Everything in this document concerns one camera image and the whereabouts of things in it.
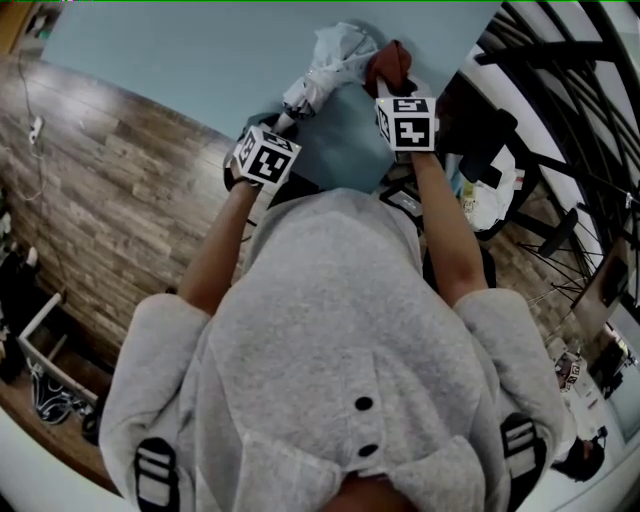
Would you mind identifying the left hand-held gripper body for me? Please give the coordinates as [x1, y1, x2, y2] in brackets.
[232, 124, 303, 189]

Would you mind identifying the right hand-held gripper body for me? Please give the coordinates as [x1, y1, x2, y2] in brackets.
[374, 97, 441, 152]

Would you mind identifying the red-brown cloth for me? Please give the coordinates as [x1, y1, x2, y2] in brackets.
[362, 39, 419, 99]

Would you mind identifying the person's left forearm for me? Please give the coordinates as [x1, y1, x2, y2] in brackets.
[177, 177, 261, 316]

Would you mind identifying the person's right forearm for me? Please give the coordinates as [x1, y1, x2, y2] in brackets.
[409, 149, 490, 307]

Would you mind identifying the black waist box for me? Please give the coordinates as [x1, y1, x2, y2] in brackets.
[379, 180, 426, 232]

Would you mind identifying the white plastic bag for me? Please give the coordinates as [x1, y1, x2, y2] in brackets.
[447, 149, 526, 234]

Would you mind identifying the grey hooded sweatshirt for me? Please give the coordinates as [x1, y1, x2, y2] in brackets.
[98, 188, 576, 512]

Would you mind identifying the black bicycle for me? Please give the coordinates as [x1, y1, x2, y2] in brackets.
[472, 0, 640, 311]

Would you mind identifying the black wrist strap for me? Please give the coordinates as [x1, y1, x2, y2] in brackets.
[223, 159, 264, 194]

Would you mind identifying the white shelf frame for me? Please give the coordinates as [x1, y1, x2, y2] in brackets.
[18, 292, 99, 407]

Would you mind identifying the tangle of white cables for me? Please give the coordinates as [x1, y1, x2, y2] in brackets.
[29, 359, 94, 426]

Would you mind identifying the black grey shoulder strap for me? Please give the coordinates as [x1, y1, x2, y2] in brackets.
[499, 412, 549, 496]
[133, 437, 181, 512]

